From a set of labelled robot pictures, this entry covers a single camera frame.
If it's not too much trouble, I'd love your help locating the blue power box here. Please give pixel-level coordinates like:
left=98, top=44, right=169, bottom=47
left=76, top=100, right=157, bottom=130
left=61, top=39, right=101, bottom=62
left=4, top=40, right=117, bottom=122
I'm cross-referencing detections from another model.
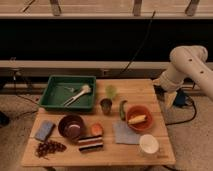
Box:
left=173, top=89, right=188, bottom=107

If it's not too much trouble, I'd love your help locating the yellow corn toy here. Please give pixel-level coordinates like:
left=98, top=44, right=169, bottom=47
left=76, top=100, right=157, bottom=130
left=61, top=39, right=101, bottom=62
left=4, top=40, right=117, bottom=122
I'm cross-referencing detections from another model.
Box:
left=128, top=115, right=146, bottom=125

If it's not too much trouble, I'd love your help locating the orange plastic bowl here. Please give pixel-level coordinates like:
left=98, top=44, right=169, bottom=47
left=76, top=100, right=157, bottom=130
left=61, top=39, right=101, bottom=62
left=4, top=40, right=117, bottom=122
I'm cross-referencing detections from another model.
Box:
left=126, top=105, right=153, bottom=133

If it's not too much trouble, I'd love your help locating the wooden table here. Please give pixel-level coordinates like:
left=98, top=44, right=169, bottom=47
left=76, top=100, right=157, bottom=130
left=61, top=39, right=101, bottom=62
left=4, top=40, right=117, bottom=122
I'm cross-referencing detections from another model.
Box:
left=21, top=79, right=176, bottom=167

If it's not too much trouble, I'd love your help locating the light green plastic cup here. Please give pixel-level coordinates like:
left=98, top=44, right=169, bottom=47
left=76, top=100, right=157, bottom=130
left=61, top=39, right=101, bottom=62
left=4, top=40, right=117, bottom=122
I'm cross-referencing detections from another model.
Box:
left=106, top=85, right=117, bottom=100

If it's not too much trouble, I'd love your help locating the striped brown white block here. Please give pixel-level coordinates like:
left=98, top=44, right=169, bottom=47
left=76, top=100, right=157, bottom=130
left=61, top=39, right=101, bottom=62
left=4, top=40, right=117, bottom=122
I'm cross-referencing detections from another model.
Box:
left=78, top=136, right=104, bottom=152

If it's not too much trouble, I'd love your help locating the black cable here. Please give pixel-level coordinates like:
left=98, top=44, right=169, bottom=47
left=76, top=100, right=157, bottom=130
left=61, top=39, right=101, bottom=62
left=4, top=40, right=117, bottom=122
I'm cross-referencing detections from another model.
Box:
left=119, top=10, right=157, bottom=76

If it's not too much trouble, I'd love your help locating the dark red bowl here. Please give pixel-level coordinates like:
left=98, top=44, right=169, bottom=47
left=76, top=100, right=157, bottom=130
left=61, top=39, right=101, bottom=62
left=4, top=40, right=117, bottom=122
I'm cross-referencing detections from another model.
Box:
left=58, top=115, right=86, bottom=141

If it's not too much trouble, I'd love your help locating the white cup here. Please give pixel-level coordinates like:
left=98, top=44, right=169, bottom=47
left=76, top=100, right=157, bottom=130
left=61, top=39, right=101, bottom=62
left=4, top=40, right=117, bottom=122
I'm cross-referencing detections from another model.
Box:
left=139, top=134, right=160, bottom=156

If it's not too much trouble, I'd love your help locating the blue sponge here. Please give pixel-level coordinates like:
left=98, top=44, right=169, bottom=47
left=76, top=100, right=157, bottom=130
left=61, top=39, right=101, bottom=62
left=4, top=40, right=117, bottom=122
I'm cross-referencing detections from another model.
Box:
left=34, top=120, right=55, bottom=141

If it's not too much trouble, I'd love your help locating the green cucumber toy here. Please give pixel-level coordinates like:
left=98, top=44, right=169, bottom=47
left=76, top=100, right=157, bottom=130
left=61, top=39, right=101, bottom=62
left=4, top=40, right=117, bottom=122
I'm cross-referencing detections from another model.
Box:
left=119, top=100, right=127, bottom=121

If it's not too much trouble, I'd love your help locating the grey cloth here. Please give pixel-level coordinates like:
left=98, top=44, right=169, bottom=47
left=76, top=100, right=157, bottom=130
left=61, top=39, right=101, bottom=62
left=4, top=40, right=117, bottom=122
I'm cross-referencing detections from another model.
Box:
left=113, top=121, right=140, bottom=145

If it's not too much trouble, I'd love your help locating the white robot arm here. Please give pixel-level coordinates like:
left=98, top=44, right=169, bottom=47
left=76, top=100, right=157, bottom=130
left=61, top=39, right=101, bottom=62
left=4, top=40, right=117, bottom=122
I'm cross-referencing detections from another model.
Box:
left=153, top=45, right=213, bottom=108

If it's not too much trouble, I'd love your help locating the orange round toy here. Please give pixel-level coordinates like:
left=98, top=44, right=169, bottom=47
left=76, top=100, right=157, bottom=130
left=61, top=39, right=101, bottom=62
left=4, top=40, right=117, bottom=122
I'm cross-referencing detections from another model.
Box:
left=90, top=123, right=104, bottom=136

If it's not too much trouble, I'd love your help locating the metal cup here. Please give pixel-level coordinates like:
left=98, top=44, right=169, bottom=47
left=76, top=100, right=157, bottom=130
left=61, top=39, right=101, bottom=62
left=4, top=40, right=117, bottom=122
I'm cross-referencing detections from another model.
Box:
left=100, top=98, right=112, bottom=115

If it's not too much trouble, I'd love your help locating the brown grape bunch toy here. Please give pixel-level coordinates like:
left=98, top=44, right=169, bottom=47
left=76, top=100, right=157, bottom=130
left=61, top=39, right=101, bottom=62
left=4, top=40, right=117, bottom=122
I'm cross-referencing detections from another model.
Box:
left=35, top=140, right=67, bottom=157

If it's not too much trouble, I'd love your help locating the green plastic tray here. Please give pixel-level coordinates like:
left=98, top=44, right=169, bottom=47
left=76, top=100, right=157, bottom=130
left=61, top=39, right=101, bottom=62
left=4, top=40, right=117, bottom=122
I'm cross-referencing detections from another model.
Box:
left=39, top=75, right=96, bottom=111

